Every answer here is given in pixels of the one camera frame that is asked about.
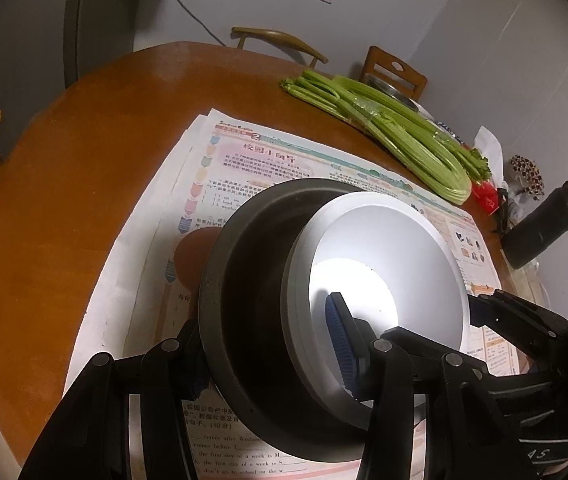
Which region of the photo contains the stainless steel bowl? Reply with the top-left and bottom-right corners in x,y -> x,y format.
199,178 -> 470,463

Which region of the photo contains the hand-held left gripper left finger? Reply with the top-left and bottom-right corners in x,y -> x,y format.
31,317 -> 215,480

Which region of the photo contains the black carry strap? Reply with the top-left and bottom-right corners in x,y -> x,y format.
494,187 -> 517,236

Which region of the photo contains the white tissue paper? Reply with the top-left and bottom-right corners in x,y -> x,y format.
473,126 -> 505,181

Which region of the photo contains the black wall cable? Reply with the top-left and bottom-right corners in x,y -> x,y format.
151,0 -> 245,48

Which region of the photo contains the celery bunch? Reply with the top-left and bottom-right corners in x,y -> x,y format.
279,71 -> 490,206

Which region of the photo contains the red instant noodle bowl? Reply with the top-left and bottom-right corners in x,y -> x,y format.
281,192 -> 471,441

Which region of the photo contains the shallow metal dish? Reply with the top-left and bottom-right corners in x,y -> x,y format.
368,76 -> 417,104

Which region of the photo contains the printed newspaper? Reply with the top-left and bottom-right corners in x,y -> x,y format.
64,107 -> 520,480

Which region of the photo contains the curved wooden chair back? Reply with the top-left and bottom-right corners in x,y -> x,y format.
230,26 -> 329,66

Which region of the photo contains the brown white stick bundle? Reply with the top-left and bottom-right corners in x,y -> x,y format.
509,155 -> 546,196

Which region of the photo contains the red tissue pack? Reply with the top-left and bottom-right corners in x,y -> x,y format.
471,180 -> 502,213

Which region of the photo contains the wooden chair with cutout back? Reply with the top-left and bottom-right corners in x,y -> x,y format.
359,46 -> 427,102

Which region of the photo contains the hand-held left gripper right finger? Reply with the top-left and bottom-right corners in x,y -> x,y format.
324,291 -> 530,480

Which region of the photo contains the black thermos bottle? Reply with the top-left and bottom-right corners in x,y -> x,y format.
501,180 -> 568,270

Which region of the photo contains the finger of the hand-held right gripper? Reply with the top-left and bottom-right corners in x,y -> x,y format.
466,290 -> 568,361

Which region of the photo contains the grey refrigerator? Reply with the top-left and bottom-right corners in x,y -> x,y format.
0,0 -> 85,161

